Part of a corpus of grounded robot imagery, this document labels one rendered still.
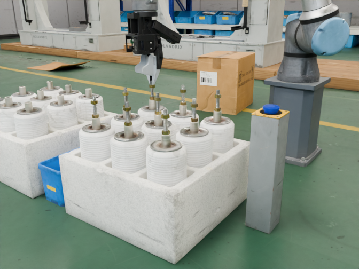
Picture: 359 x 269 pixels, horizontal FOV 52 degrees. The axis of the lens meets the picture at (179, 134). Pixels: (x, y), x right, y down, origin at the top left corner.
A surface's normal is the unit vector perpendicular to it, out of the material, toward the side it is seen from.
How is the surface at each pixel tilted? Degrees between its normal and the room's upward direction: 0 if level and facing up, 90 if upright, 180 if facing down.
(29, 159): 90
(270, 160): 90
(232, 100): 90
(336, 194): 0
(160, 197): 90
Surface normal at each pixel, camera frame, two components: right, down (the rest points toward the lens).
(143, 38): 0.61, 0.26
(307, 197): -0.01, -0.94
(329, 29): 0.21, 0.44
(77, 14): 0.79, 0.19
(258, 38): -0.61, 0.27
